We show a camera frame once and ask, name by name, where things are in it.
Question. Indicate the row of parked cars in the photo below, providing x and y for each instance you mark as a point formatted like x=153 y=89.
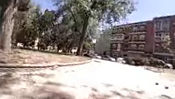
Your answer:
x=107 y=58

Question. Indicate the tall slender green tree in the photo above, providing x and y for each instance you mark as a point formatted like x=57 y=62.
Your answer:
x=84 y=28

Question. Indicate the pale sandy dirt path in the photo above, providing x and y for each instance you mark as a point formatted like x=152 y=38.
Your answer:
x=110 y=86

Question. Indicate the dry bare ground patch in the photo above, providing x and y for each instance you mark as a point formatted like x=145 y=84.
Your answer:
x=23 y=57

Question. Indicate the large thick tree trunk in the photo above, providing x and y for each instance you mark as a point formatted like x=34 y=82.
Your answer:
x=8 y=23

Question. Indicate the curved stone kerb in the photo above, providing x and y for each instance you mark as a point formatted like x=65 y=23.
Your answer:
x=39 y=66

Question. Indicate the group of background trees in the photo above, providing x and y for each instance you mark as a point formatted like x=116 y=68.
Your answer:
x=41 y=28

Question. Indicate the red brick apartment building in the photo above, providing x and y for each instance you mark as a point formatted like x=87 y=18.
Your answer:
x=165 y=37

